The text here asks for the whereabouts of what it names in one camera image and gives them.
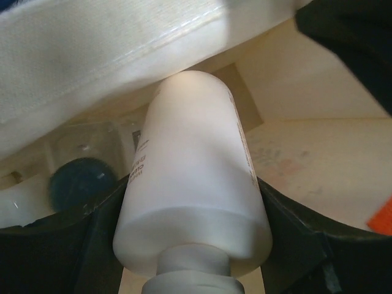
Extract clear square bottle grey cap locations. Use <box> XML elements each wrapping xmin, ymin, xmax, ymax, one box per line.
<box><xmin>47</xmin><ymin>120</ymin><xmax>141</xmax><ymax>212</ymax></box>

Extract white rectangular lotion bottle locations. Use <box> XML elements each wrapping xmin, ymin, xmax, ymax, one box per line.
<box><xmin>1</xmin><ymin>176</ymin><xmax>55</xmax><ymax>228</ymax></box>

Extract beige canvas bag orange handles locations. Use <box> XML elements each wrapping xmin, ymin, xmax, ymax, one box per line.
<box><xmin>1</xmin><ymin>1</ymin><xmax>391</xmax><ymax>237</ymax></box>

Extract beige round bottle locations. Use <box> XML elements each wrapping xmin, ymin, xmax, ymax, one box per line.
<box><xmin>113</xmin><ymin>71</ymin><xmax>273</xmax><ymax>293</ymax></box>

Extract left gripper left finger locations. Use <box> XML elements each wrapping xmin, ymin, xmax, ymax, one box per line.
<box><xmin>1</xmin><ymin>177</ymin><xmax>128</xmax><ymax>293</ymax></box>

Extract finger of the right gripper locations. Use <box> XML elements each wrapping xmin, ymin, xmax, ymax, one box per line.
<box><xmin>295</xmin><ymin>0</ymin><xmax>391</xmax><ymax>114</ymax></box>

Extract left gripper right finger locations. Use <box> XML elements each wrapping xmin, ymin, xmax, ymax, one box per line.
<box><xmin>258</xmin><ymin>179</ymin><xmax>391</xmax><ymax>293</ymax></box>

